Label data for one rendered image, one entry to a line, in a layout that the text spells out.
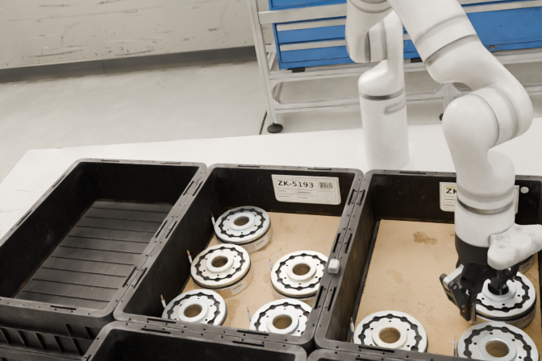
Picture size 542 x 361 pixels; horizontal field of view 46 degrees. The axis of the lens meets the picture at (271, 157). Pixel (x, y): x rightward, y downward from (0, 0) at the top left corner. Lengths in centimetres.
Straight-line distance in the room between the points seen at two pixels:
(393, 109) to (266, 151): 48
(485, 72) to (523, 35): 218
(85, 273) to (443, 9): 78
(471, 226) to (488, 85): 18
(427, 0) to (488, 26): 214
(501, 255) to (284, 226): 48
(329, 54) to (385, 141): 167
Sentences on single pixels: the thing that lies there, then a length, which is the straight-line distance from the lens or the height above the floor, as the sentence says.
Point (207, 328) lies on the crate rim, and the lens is 90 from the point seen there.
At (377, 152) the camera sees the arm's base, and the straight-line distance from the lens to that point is 133.
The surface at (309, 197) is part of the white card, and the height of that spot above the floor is 87.
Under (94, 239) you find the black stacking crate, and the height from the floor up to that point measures 83.
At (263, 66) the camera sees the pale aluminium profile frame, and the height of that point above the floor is 35.
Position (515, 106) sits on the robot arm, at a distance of 78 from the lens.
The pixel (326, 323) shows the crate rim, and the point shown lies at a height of 93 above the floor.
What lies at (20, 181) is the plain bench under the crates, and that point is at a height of 70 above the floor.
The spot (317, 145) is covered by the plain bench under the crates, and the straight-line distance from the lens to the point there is 165.
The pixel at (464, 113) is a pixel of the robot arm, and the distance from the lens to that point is 76.
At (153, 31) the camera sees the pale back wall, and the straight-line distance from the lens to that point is 404.
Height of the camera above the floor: 157
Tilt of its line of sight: 32 degrees down
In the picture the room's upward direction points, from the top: 11 degrees counter-clockwise
